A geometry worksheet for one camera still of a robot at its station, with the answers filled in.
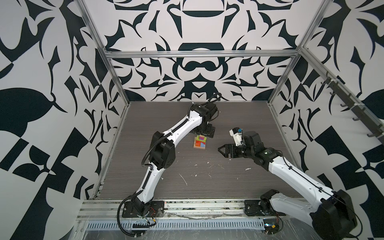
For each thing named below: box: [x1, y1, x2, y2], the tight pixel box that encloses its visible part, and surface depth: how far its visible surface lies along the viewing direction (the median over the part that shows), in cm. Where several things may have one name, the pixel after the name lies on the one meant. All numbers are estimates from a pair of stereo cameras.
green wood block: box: [196, 135, 207, 143], surface depth 93 cm
